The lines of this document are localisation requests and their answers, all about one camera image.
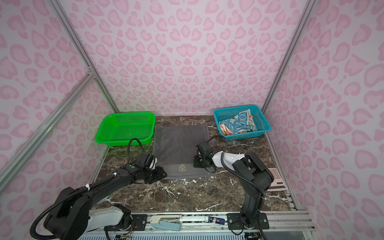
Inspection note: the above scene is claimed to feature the grey stapler tool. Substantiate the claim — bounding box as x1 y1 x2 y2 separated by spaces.
150 215 182 231

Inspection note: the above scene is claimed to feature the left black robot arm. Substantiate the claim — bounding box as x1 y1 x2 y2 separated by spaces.
30 152 167 240

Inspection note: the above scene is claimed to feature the pink calculator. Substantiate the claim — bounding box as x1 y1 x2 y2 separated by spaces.
268 168 288 192

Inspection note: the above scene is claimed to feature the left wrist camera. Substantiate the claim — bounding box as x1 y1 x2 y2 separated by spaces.
149 156 158 170

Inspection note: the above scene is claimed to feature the aluminium front rail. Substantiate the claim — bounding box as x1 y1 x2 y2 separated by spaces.
74 210 319 240

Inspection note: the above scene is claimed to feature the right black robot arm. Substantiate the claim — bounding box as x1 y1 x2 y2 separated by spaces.
194 135 275 240

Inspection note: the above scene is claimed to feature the grey towel gold emblem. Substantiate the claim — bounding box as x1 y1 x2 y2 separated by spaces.
153 125 214 180

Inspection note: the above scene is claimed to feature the small blue battery pack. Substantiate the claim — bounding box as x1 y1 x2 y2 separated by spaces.
205 216 226 225

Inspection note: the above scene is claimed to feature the blue patterned cloth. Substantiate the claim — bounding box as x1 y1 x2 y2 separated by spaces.
219 110 258 136

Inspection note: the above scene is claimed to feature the green plastic basket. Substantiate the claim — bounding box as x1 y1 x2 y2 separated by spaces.
95 112 156 147

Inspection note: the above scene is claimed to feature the teal plastic basket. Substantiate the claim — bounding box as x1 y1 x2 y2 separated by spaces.
213 105 271 141

